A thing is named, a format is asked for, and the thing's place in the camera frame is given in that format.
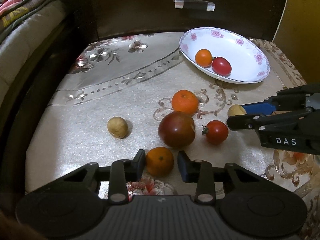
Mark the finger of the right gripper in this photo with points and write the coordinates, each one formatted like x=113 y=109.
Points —
x=253 y=121
x=291 y=99

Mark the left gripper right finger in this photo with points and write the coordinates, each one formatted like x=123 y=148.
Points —
x=199 y=172

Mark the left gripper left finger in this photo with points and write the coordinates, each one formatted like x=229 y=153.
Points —
x=124 y=171

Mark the tan round fruit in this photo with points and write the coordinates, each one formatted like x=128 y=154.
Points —
x=236 y=110

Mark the small red tomato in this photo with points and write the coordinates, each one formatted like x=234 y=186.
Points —
x=216 y=132
x=221 y=66

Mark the small orange mandarin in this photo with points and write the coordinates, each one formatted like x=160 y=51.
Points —
x=159 y=161

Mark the small green-brown longan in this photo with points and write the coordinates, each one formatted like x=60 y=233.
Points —
x=117 y=127

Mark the large dark red tomato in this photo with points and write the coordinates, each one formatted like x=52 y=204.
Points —
x=177 y=130

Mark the orange mandarin back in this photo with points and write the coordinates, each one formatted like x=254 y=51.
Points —
x=185 y=101

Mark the white floral plate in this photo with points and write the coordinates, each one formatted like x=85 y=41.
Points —
x=249 y=64

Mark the brown wooden cabinet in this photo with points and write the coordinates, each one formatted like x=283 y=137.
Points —
x=298 y=37

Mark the dark wooden drawer cabinet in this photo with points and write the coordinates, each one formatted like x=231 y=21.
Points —
x=109 y=18

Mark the pink floral blanket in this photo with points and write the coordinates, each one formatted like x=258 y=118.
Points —
x=12 y=0

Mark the silver black drawer handle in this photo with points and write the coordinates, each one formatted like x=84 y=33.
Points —
x=194 y=4

